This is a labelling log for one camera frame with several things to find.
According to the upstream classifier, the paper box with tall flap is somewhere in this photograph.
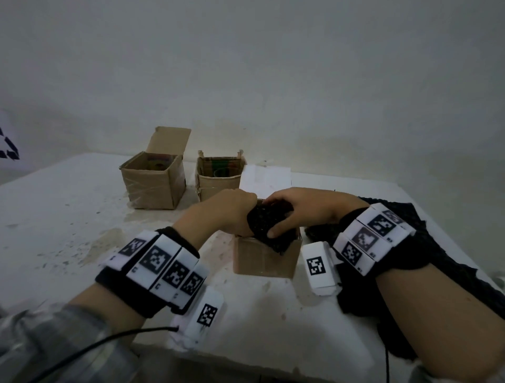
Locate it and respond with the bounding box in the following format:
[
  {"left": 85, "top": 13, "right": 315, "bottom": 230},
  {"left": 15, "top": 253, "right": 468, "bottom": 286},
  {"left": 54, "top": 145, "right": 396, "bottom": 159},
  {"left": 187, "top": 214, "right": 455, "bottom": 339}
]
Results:
[{"left": 119, "top": 126, "right": 192, "bottom": 210}]

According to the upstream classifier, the black left camera cable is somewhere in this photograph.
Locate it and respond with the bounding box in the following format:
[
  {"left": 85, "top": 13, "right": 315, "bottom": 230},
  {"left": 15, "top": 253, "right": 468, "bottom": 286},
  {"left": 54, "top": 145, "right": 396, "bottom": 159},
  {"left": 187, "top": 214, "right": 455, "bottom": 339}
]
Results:
[{"left": 29, "top": 325, "right": 180, "bottom": 383}]

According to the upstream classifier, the person's right forearm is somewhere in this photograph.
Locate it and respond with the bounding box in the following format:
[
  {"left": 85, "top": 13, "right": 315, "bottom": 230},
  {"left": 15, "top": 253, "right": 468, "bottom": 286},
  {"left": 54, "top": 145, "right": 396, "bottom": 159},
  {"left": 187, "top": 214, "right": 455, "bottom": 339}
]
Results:
[{"left": 372, "top": 262, "right": 505, "bottom": 383}]

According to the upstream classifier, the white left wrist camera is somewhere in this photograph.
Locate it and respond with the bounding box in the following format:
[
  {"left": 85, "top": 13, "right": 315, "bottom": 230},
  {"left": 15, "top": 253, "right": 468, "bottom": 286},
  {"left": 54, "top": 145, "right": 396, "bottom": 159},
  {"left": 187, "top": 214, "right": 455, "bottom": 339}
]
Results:
[{"left": 170, "top": 286, "right": 226, "bottom": 352}]

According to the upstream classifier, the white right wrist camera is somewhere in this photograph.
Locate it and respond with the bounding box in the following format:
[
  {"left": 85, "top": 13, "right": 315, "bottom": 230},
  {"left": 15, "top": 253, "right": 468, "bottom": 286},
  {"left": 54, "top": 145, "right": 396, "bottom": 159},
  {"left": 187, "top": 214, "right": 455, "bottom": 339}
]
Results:
[{"left": 301, "top": 241, "right": 343, "bottom": 297}]

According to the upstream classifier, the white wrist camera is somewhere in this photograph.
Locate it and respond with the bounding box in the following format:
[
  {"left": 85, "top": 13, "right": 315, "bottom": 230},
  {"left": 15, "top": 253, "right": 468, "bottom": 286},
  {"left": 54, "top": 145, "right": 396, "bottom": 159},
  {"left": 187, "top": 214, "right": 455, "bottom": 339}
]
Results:
[
  {"left": 170, "top": 286, "right": 226, "bottom": 352},
  {"left": 301, "top": 241, "right": 343, "bottom": 297}
]

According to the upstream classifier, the paper box with white lid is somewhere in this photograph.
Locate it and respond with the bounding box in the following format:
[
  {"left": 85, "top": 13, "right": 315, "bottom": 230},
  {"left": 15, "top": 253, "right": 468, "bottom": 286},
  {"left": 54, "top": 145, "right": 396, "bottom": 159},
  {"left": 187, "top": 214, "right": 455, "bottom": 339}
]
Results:
[{"left": 233, "top": 165, "right": 302, "bottom": 279}]

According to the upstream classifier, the left wrist marker band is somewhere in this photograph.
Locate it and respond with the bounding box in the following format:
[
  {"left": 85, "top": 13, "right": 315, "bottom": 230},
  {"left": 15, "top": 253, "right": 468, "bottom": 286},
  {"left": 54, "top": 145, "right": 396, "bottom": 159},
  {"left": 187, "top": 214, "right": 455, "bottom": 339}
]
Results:
[{"left": 95, "top": 227, "right": 210, "bottom": 318}]

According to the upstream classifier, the paper box with notched rim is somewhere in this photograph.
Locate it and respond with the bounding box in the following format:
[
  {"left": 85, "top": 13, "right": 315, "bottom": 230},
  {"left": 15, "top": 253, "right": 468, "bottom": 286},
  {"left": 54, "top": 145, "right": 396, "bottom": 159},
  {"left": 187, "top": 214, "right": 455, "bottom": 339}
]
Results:
[{"left": 195, "top": 149, "right": 247, "bottom": 202}]

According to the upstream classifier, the black bubble wrap piece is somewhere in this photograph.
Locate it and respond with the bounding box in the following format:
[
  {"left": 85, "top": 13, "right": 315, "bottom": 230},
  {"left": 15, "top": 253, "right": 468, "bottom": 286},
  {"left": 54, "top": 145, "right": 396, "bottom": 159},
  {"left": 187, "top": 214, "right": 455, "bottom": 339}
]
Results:
[{"left": 247, "top": 199, "right": 299, "bottom": 255}]

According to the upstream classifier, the person's left forearm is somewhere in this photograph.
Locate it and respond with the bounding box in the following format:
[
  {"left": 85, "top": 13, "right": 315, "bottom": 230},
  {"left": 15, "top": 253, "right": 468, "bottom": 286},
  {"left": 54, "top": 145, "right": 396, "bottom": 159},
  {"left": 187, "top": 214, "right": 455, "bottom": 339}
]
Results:
[{"left": 0, "top": 282, "right": 147, "bottom": 383}]

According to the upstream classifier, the black and white wall marker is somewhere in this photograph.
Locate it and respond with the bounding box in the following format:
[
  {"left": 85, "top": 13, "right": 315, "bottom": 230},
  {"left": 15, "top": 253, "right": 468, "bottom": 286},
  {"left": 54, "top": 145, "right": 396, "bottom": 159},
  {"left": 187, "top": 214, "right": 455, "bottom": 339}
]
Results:
[{"left": 0, "top": 126, "right": 21, "bottom": 160}]

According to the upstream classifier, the person's right hand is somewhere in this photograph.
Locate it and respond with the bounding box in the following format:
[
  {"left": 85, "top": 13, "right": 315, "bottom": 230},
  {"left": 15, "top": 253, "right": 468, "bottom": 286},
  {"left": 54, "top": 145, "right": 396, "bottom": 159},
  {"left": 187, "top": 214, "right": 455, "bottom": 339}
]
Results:
[{"left": 262, "top": 187, "right": 370, "bottom": 239}]

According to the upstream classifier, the person's left hand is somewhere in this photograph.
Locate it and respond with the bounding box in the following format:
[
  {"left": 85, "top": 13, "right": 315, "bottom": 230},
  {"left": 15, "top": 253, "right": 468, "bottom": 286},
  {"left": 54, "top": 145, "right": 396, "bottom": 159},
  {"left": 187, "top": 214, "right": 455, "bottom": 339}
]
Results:
[{"left": 173, "top": 188, "right": 259, "bottom": 251}]

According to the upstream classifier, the pile of black bubble wrap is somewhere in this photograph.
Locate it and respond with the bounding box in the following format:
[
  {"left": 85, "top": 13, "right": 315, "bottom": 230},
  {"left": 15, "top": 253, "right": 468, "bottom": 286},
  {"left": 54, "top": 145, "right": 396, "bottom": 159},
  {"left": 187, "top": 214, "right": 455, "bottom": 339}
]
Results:
[{"left": 306, "top": 197, "right": 505, "bottom": 362}]

